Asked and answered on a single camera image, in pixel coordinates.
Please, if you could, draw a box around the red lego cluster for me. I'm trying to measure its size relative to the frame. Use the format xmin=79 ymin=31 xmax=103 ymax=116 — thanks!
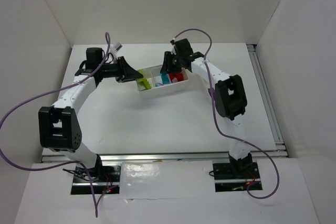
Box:
xmin=169 ymin=73 xmax=184 ymax=83

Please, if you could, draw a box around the teal long lego brick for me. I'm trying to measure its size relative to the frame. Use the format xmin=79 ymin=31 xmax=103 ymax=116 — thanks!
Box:
xmin=161 ymin=74 xmax=170 ymax=84

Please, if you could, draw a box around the green and teal lego stack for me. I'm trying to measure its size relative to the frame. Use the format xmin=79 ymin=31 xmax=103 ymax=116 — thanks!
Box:
xmin=136 ymin=69 xmax=152 ymax=91

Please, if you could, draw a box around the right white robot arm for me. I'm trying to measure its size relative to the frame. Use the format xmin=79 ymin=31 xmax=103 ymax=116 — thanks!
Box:
xmin=161 ymin=38 xmax=253 ymax=175

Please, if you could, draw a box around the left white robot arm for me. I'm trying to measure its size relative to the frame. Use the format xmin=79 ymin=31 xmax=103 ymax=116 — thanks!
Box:
xmin=38 ymin=47 xmax=143 ymax=177

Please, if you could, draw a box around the wide white divided tray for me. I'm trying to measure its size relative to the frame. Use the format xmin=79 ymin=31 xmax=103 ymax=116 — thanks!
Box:
xmin=136 ymin=65 xmax=189 ymax=99

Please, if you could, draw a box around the narrow white divided tray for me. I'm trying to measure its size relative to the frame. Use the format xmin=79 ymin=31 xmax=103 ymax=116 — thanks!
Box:
xmin=200 ymin=77 xmax=211 ymax=92

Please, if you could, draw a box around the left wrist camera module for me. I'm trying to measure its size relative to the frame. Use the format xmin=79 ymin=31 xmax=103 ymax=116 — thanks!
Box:
xmin=111 ymin=42 xmax=122 ymax=53

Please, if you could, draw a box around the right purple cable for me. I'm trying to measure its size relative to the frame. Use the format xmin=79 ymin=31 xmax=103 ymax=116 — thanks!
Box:
xmin=170 ymin=28 xmax=280 ymax=200

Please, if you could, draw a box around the purple cable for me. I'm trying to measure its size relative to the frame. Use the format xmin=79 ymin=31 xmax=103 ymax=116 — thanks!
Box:
xmin=170 ymin=28 xmax=280 ymax=200
xmin=0 ymin=31 xmax=111 ymax=218

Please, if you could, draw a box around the aluminium rail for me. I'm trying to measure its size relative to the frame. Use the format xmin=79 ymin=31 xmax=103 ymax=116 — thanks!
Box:
xmin=41 ymin=150 xmax=288 ymax=163

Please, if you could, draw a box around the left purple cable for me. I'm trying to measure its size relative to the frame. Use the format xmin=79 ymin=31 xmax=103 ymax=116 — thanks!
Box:
xmin=0 ymin=31 xmax=111 ymax=218

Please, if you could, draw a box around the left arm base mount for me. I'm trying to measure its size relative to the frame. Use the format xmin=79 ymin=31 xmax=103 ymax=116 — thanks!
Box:
xmin=62 ymin=165 xmax=121 ymax=195

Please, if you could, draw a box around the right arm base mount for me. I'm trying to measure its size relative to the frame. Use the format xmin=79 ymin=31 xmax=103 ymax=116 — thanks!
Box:
xmin=208 ymin=162 xmax=263 ymax=192

